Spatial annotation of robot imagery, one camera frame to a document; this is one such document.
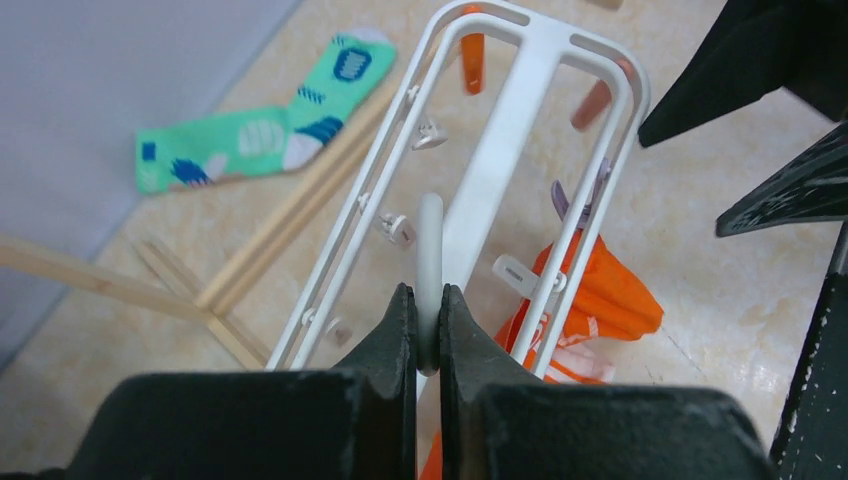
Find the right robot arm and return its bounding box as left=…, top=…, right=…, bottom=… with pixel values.
left=638, top=1, right=847, bottom=479

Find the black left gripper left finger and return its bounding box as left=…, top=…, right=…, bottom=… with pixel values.
left=33, top=284, right=417, bottom=479

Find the orange underwear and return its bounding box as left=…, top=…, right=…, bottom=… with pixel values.
left=419, top=235, right=664, bottom=479

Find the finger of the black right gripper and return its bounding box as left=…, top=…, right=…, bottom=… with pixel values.
left=715, top=122, right=847, bottom=237
left=638, top=1, right=847, bottom=148

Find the white clothes peg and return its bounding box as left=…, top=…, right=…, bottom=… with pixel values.
left=492, top=255, right=540, bottom=300

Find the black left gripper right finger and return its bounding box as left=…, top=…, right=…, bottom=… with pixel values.
left=439, top=285, right=777, bottom=479

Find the wooden drying rack frame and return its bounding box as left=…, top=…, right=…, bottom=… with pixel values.
left=0, top=0, right=624, bottom=372

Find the white multi-clip hanger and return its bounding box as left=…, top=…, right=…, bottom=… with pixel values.
left=266, top=1, right=650, bottom=378

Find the green blue patterned sock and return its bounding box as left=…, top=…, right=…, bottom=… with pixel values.
left=135, top=28, right=397, bottom=194

